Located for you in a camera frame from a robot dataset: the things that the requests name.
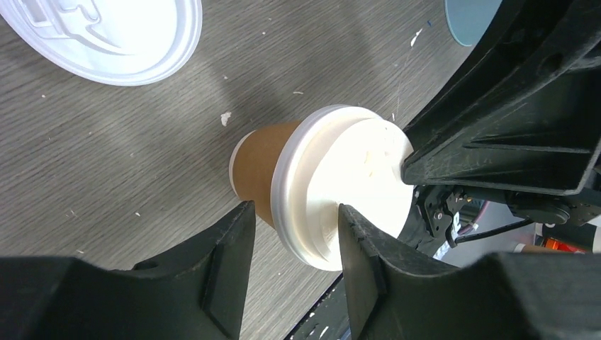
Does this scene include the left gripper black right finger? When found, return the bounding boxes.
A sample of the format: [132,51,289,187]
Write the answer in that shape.
[338,205,470,339]

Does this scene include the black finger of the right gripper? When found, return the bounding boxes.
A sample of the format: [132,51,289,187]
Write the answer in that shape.
[402,1,600,196]

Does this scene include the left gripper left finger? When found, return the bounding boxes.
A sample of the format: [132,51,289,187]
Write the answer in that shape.
[132,201,256,339]

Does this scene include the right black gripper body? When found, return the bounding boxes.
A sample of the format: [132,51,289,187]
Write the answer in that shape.
[414,186,600,249]

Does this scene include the white plastic cup lid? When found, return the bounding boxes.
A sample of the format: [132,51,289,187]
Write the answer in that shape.
[1,0,203,86]

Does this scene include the blue straw holder cup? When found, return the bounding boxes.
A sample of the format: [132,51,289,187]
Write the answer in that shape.
[444,0,502,47]

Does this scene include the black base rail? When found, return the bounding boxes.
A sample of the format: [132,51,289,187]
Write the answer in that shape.
[284,274,352,340]

